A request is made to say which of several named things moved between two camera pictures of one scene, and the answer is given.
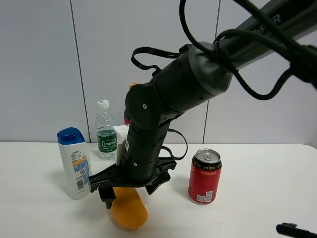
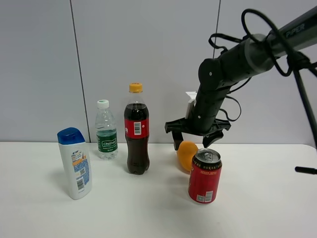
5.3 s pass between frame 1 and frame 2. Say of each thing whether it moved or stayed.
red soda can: stayed
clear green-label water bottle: stayed
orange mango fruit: moved
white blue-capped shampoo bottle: stayed
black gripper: moved
